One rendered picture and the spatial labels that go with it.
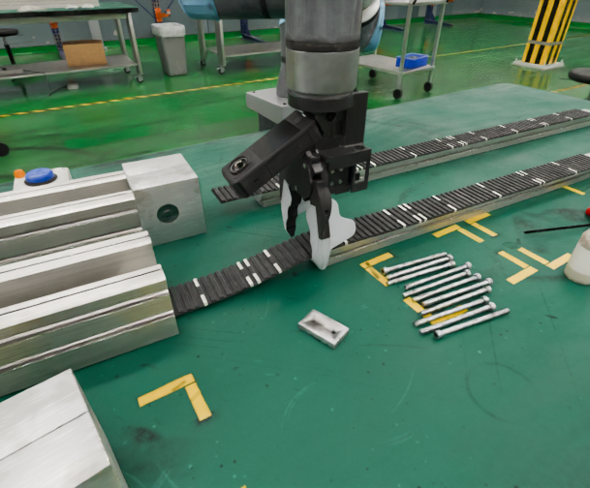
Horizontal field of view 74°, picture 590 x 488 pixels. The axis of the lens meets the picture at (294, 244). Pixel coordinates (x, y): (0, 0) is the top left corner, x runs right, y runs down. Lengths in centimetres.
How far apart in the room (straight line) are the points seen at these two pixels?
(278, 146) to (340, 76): 9
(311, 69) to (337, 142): 10
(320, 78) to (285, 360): 29
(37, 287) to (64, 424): 21
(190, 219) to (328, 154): 25
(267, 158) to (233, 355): 21
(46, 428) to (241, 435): 16
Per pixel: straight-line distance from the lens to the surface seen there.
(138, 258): 48
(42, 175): 74
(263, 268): 51
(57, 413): 33
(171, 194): 58
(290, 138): 43
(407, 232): 61
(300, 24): 41
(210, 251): 59
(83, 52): 538
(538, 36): 680
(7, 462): 32
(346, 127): 46
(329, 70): 41
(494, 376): 47
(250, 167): 43
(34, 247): 60
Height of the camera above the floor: 112
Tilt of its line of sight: 35 degrees down
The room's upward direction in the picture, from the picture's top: straight up
